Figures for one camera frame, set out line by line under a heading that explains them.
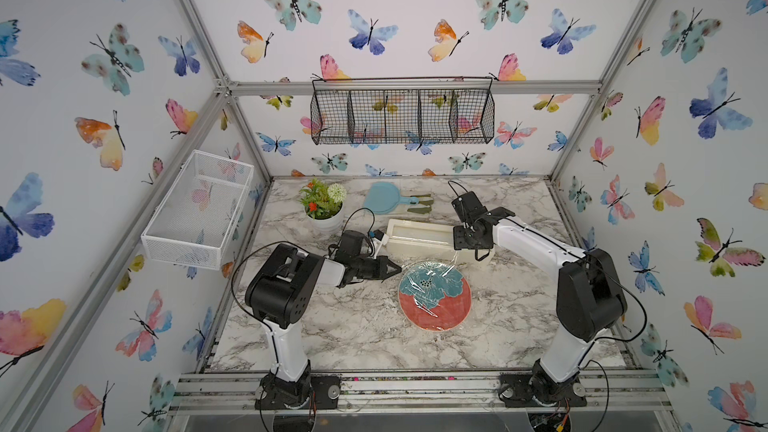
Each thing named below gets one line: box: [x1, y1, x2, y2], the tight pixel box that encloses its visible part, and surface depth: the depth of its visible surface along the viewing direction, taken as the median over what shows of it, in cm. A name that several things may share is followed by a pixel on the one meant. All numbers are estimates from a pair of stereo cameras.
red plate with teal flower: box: [398, 260, 473, 332], surface depth 90 cm
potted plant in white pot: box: [299, 178, 347, 232], surface depth 97 cm
